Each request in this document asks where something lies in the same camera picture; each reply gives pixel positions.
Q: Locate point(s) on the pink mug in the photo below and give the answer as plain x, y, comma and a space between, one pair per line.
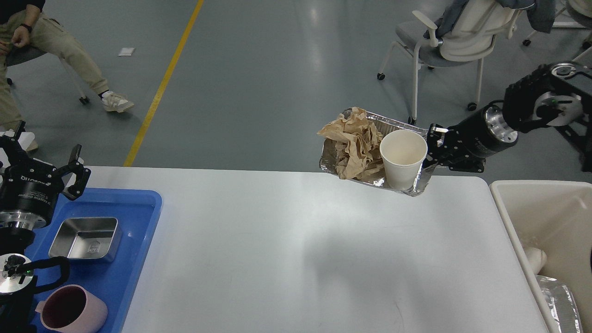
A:
72, 309

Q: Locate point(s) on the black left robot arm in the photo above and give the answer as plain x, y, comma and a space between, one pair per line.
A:
22, 278

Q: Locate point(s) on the aluminium foil tray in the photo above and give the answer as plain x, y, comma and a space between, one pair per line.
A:
329, 156

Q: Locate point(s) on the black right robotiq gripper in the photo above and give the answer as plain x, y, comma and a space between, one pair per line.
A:
466, 146

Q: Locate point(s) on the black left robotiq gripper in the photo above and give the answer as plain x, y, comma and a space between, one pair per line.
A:
29, 196

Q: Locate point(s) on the foil tray in bin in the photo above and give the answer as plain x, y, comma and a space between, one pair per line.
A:
561, 304

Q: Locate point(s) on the beige plastic bin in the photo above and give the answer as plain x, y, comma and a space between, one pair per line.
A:
554, 216

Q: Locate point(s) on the stainless steel rectangular dish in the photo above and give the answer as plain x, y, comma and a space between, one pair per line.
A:
87, 239

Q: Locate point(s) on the white paper cup in bin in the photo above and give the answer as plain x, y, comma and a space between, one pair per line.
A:
536, 258

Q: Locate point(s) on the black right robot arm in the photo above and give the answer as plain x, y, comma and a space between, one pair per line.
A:
553, 95

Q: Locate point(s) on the brown paper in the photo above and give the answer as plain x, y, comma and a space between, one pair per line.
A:
357, 141

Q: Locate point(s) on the blue plastic tray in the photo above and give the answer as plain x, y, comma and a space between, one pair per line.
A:
137, 212

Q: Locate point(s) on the person in beige trousers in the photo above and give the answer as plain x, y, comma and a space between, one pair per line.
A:
27, 33

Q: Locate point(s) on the white office chair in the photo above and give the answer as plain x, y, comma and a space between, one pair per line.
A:
471, 39

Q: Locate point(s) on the white paper cup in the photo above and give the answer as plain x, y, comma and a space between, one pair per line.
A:
536, 258
402, 152

